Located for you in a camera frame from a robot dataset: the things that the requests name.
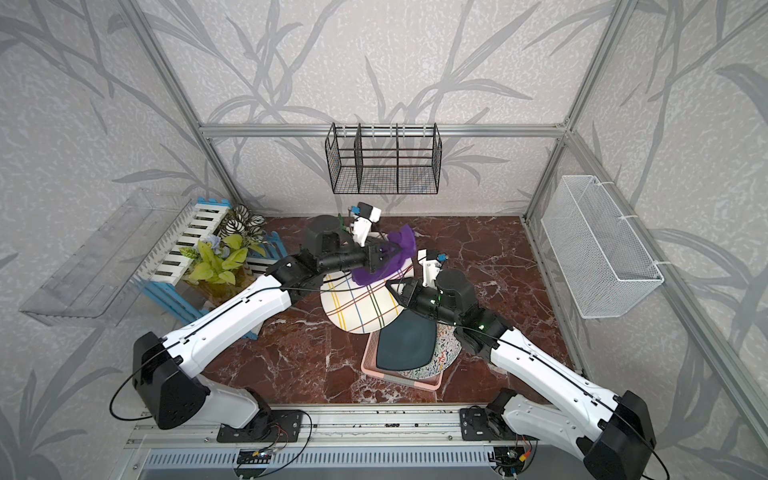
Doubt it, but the white blue wooden crate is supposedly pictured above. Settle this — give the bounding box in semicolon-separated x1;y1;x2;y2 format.
144;197;287;325

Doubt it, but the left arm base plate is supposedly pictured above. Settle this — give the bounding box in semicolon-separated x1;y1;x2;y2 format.
216;409;304;443

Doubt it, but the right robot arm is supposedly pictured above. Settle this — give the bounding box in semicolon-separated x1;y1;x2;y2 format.
386;269;656;479

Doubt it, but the green potted plant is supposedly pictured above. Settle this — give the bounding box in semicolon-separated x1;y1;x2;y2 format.
180;234;256;306

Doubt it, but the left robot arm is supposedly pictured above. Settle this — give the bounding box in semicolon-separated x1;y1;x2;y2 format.
129;215;400;430

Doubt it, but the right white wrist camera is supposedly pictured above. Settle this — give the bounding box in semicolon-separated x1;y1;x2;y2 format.
417;249;447;288

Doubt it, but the pink plastic tray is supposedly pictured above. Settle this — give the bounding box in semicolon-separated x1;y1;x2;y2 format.
361;332;443;392

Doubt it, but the purple cloth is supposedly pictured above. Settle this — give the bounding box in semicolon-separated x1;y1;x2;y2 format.
351;225;417;286

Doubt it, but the striped leaf plant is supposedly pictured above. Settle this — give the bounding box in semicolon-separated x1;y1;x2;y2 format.
219;205;265;243

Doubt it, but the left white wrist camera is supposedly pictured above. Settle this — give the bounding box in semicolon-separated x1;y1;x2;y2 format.
350;202;382;247

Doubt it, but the teal square plate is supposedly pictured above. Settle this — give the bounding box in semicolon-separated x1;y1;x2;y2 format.
376;310;437;371

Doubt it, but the black wire basket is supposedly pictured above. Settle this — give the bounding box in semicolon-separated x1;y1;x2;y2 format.
324;124;443;195

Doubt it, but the colourful patterned round plate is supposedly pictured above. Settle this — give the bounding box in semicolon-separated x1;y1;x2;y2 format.
401;324;462;380

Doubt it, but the white mesh basket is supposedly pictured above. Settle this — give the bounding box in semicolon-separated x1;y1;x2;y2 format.
542;175;665;319

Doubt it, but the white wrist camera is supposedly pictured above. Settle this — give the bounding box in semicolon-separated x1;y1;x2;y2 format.
350;202;382;247
417;249;447;288

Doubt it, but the clear plastic shelf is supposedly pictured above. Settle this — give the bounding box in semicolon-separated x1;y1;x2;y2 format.
20;189;190;327

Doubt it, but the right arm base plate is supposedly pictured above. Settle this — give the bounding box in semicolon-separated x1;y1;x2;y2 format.
459;406;516;441

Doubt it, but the white plaid round plate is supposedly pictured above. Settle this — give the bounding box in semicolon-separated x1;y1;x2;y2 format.
320;260;414;334

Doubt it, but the aluminium mounting rail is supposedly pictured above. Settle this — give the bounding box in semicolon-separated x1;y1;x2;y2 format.
124;403;541;450

